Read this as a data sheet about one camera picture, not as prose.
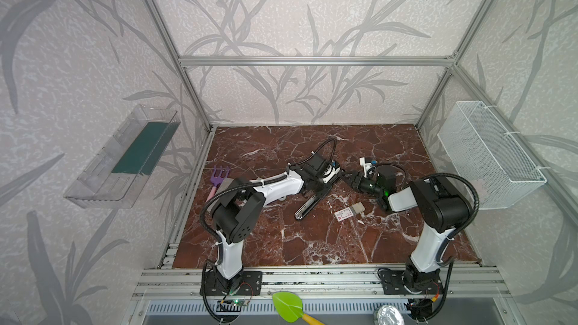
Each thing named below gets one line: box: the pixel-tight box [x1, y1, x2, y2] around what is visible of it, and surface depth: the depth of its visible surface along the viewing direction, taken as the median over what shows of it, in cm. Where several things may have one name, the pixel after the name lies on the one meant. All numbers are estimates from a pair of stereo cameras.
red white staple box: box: [334, 201, 366, 222], surface depth 91 cm
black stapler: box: [295, 185, 332, 221], surface depth 89 cm
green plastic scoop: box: [272, 291, 325, 325], surface depth 71 cm
